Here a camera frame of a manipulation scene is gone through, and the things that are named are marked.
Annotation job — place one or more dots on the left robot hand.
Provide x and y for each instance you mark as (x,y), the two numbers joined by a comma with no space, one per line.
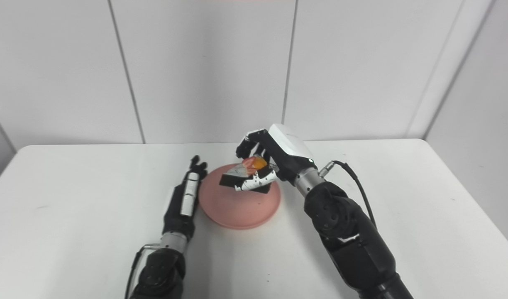
(186,203)

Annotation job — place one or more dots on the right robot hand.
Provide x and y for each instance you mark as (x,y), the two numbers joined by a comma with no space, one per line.
(274,160)

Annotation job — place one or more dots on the cake slice with fruit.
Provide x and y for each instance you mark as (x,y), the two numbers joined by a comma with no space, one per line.
(243,176)

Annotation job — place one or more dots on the pink round plate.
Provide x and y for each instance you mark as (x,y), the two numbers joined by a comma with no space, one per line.
(237,205)

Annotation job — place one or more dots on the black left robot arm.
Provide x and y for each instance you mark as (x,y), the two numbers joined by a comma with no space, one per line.
(164,270)

